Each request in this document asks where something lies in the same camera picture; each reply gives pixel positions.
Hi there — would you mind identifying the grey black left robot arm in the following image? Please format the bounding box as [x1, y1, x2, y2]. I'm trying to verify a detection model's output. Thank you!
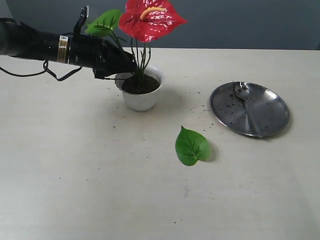
[0, 17, 137, 82]

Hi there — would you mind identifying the dark soil in pot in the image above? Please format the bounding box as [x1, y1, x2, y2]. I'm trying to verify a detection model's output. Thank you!
[122, 74, 160, 95]

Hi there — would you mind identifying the fallen green leaf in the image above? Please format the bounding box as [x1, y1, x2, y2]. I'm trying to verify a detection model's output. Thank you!
[175, 126, 212, 167]

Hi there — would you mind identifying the artificial red flower stem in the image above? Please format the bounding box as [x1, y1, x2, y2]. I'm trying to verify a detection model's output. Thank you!
[85, 0, 187, 82]

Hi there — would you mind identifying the white scalloped flower pot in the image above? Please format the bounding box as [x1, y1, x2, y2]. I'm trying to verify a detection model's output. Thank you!
[115, 65, 166, 112]

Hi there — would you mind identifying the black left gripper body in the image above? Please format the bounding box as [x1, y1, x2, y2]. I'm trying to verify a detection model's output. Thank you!
[47, 33, 104, 69]

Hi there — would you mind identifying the round stainless steel plate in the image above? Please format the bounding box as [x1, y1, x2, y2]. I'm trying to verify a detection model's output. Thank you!
[209, 81, 291, 138]

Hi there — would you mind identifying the stainless steel spork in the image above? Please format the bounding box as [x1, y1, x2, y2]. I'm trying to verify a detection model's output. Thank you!
[234, 81, 263, 138]

